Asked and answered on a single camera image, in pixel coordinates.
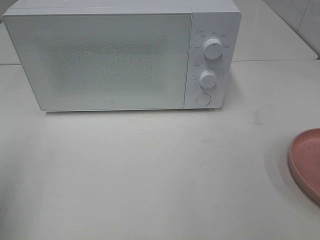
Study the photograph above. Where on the upper white power knob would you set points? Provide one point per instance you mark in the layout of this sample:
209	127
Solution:
212	47

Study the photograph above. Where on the white microwave oven body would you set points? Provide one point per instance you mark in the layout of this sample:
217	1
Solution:
220	18

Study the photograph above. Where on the pink round plate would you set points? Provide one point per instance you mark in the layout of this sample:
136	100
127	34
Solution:
304	162

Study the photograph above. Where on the round white door button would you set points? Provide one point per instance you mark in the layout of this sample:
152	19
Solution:
203	99

